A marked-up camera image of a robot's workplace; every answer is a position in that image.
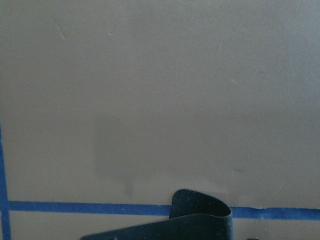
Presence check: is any black mouse pad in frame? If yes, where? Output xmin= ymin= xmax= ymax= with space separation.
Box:
xmin=81 ymin=189 xmax=234 ymax=240

